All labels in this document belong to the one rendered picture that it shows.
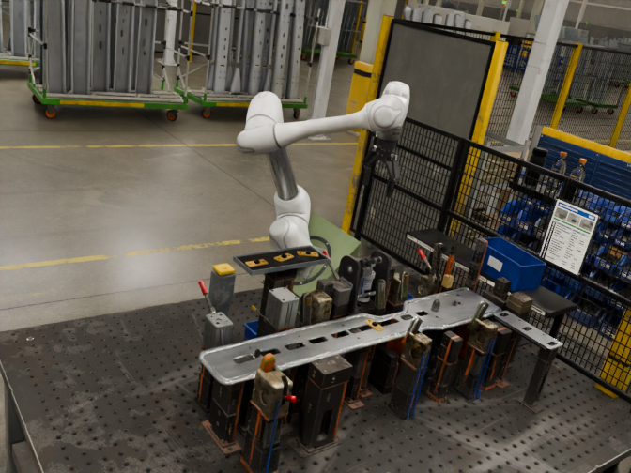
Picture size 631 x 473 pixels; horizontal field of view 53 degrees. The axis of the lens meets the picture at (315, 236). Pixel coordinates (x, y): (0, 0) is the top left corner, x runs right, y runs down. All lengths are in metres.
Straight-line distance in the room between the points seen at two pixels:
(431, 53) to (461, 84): 0.39
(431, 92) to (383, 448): 3.18
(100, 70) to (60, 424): 7.26
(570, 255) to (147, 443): 1.96
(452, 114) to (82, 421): 3.42
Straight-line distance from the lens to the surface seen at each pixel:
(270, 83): 10.32
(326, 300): 2.38
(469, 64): 4.73
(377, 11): 10.11
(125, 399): 2.41
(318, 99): 9.37
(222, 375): 2.03
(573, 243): 3.05
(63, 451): 2.22
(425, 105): 4.99
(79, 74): 8.89
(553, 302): 3.02
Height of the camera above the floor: 2.18
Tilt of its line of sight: 22 degrees down
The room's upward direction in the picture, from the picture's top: 10 degrees clockwise
